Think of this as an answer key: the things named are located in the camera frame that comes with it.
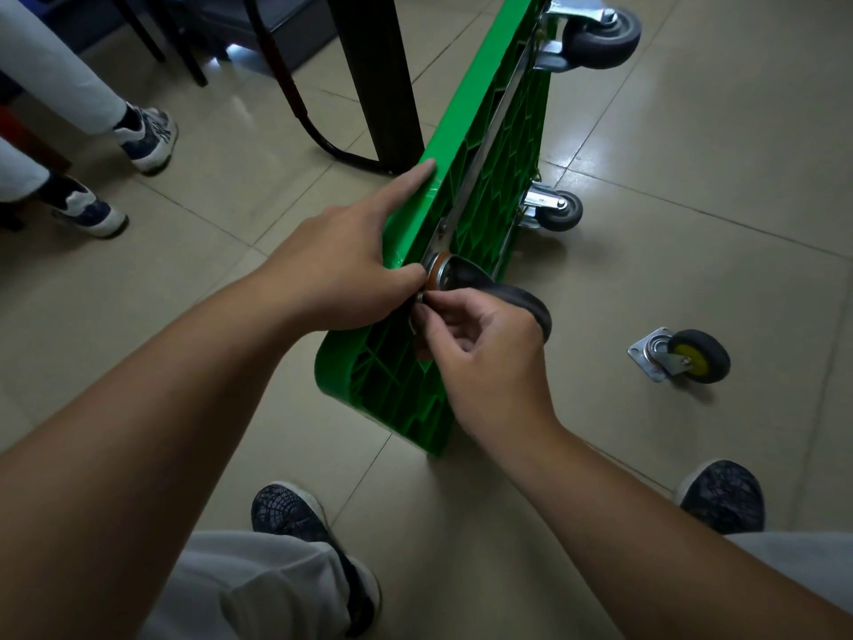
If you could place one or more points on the person's right hand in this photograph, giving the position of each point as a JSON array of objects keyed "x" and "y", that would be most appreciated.
[{"x": 493, "y": 366}]

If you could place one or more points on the person's left hand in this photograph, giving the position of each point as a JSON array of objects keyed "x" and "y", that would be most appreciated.
[{"x": 333, "y": 266}]

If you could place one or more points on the green platform trolley deck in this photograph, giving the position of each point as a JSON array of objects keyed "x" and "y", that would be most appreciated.
[{"x": 393, "y": 386}]

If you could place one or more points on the person's right forearm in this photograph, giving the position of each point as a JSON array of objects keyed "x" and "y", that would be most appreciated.
[{"x": 633, "y": 539}]

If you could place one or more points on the person's left forearm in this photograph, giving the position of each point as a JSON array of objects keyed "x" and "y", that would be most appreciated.
[{"x": 120, "y": 446}]

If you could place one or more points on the person's dark shoe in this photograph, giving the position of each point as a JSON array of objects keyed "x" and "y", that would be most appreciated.
[
  {"x": 723, "y": 499},
  {"x": 293, "y": 516}
]

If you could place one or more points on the person's light trousers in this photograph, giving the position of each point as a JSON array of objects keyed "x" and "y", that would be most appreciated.
[{"x": 253, "y": 586}]

